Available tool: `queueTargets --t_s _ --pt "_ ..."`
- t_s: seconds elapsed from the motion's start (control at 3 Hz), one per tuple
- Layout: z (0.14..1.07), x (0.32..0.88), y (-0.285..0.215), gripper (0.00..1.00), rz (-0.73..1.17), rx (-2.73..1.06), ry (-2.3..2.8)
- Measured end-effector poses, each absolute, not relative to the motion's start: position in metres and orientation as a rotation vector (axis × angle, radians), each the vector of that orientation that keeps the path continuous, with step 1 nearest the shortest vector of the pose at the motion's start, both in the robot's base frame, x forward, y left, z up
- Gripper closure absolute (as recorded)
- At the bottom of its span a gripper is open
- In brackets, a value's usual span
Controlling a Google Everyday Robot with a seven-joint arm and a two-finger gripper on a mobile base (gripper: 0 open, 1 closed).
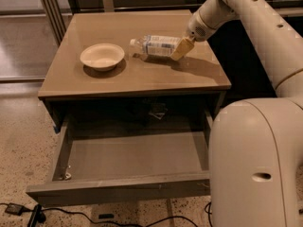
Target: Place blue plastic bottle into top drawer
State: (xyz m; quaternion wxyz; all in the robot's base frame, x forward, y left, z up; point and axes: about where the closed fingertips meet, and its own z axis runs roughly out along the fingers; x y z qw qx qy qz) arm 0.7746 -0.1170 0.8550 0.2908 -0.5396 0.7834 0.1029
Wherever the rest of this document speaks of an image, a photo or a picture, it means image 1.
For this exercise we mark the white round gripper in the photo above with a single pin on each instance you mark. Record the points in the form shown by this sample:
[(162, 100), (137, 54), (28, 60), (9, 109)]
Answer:
[(196, 29)]

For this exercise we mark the clear plastic bottle blue label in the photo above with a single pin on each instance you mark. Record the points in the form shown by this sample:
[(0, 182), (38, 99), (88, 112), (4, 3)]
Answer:
[(154, 45)]

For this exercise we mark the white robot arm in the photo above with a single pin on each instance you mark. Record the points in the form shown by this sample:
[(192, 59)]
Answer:
[(256, 145)]

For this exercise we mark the grey cabinet with glass top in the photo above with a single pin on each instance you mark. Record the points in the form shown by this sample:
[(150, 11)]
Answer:
[(197, 73)]

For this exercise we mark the open grey top drawer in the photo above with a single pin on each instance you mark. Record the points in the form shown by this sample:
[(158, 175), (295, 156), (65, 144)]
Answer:
[(114, 161)]

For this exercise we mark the white paper bowl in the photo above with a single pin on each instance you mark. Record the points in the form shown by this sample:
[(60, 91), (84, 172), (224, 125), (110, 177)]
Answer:
[(102, 57)]

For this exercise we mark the black power adapter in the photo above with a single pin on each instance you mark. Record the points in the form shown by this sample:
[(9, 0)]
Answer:
[(14, 209)]

